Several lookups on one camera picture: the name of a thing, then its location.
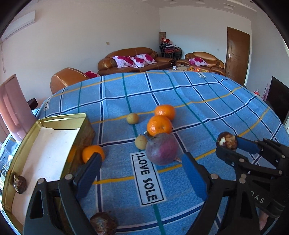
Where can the person's right hand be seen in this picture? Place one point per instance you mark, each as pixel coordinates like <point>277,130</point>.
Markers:
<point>263,217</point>

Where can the pink floral cushion right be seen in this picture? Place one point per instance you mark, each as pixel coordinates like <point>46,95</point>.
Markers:
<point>142,60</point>

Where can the yellow-brown round fruit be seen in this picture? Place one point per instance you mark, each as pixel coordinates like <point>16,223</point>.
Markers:
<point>141,142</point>
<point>132,118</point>

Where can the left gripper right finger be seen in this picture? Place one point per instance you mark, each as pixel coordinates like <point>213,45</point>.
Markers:
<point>240,215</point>

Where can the orange mandarin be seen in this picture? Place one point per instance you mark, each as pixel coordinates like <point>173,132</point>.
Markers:
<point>165,110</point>
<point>90,150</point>
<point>159,124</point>

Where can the gold metal tin box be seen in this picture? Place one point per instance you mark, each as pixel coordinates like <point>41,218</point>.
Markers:
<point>51,149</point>

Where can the orange mandarin back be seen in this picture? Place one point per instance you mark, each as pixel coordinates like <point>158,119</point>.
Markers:
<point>165,110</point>

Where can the mangosteen in tin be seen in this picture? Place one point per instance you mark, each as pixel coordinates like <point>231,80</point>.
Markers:
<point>19,183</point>

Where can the red cushion on chair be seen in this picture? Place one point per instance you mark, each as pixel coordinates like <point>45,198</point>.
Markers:
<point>91,74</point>

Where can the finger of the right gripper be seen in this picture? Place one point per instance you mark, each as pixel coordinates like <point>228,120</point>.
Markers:
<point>242,165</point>
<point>252,147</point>

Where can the brown wooden door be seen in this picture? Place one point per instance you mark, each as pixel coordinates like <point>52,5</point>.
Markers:
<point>237,58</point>

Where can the pink floral cushion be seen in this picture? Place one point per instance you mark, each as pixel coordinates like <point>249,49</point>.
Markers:
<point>124,62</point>
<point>142,60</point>

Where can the brown leather chair left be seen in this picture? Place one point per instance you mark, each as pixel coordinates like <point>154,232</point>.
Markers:
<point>66,77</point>

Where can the black television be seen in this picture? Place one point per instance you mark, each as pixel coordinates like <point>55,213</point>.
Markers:
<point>277,99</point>

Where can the orange mandarin front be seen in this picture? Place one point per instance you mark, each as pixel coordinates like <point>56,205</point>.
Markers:
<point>159,124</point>

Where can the dark brown passion fruit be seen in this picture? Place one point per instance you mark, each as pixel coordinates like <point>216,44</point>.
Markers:
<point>103,223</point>

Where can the brown leather armchair right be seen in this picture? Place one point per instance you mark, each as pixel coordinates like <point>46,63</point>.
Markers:
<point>215,65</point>

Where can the coffee table with snacks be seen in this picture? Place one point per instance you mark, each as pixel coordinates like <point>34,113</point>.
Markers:
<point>185,68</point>

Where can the purple dragon fruit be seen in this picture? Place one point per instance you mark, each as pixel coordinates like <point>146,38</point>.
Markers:
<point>161,149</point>

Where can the pink electric kettle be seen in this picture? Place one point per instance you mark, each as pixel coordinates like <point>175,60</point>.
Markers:
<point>15,111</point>

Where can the mangosteen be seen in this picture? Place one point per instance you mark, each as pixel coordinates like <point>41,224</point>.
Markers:
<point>19,183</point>
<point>227,140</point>

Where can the white wall air conditioner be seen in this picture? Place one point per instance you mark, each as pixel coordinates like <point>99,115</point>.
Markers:
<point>18,25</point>

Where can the pink floral cushion left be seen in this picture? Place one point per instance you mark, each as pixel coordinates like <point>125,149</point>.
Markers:
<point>124,62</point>

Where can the brown leather three-seat sofa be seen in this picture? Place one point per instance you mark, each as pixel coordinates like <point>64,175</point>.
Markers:
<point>108,65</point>

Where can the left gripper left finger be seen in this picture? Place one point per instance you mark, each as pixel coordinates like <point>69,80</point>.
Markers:
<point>55,205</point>

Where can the pink cushion on armchair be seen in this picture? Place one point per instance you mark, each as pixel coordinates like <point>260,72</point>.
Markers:
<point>197,61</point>

